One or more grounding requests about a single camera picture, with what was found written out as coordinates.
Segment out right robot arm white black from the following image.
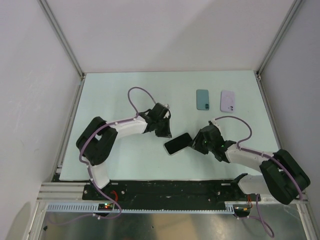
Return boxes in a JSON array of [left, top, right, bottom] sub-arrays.
[[189, 121, 311, 205]]

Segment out purple phone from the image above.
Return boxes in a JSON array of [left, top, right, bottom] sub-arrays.
[[220, 90, 235, 113]]

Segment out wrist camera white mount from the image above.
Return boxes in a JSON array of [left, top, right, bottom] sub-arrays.
[[164, 104, 170, 111], [209, 119, 219, 127]]

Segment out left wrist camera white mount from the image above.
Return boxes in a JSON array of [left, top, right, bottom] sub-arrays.
[[164, 104, 170, 111]]

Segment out white slotted cable duct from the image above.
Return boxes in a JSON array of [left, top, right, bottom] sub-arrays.
[[46, 202, 249, 214]]

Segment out teal phone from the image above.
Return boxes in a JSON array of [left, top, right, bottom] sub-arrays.
[[196, 89, 210, 111]]

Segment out aluminium corner post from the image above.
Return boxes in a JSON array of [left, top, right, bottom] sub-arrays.
[[254, 0, 305, 81], [37, 0, 86, 81]]

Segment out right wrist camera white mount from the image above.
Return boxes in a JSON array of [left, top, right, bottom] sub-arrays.
[[209, 119, 219, 127]]

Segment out white phone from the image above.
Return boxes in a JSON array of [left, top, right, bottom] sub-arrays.
[[164, 133, 193, 156]]

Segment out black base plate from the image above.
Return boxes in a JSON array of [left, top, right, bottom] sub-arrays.
[[82, 180, 256, 210]]

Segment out left aluminium corner post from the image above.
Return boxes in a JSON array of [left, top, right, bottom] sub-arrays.
[[37, 0, 86, 81]]

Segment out right aluminium corner post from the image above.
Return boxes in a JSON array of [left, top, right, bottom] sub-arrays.
[[254, 0, 305, 81]]

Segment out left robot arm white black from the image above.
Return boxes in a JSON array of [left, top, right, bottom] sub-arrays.
[[76, 103, 172, 200]]

